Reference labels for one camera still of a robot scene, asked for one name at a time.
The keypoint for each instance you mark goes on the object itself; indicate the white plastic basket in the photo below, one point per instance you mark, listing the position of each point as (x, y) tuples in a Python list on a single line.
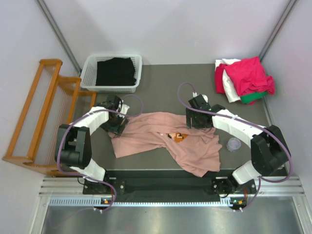
[(89, 74)]

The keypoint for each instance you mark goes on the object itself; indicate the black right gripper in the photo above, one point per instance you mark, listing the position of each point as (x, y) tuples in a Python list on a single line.
[(190, 114)]

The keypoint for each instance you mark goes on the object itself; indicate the black folded t-shirt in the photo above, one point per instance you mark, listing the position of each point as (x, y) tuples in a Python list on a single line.
[(116, 72)]

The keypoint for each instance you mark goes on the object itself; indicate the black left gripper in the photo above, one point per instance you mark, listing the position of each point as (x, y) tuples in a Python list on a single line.
[(117, 127)]

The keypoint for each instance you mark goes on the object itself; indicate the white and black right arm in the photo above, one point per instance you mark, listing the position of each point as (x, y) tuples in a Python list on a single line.
[(269, 150)]

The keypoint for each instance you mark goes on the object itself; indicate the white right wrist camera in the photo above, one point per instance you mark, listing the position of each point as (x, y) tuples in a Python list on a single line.
[(195, 94)]

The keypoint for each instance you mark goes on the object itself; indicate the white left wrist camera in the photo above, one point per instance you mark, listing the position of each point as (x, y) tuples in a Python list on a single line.
[(123, 108)]

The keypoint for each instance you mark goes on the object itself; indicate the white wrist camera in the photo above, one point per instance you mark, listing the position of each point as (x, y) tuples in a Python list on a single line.
[(195, 94), (123, 108)]

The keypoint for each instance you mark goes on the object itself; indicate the wooden rack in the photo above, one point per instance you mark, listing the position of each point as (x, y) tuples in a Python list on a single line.
[(51, 102)]

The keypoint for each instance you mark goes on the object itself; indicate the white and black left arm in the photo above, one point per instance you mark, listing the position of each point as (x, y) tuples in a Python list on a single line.
[(74, 148)]

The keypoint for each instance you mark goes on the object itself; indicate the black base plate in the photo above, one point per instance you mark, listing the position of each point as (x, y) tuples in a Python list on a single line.
[(173, 186)]

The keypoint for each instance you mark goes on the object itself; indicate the magenta t-shirt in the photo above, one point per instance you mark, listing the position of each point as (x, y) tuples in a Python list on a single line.
[(247, 75)]

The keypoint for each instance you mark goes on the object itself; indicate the pink printed t-shirt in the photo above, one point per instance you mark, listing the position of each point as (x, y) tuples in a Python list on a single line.
[(194, 150)]

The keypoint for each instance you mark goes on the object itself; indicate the green t-shirt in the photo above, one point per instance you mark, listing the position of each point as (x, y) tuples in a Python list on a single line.
[(250, 98)]

